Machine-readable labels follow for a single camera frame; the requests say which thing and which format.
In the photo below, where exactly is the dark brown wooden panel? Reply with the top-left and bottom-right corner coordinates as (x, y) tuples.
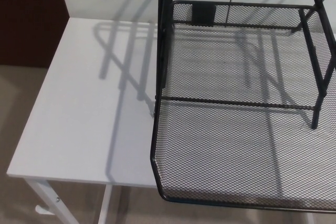
(0, 0), (69, 66)

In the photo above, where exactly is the black rectangular wall box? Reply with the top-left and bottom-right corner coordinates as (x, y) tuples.
(192, 3), (216, 27)

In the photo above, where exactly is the black mesh file tray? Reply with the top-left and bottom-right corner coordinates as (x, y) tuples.
(150, 0), (336, 207)

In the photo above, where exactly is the white desk leg frame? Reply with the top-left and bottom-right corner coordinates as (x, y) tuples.
(25, 177), (112, 224)

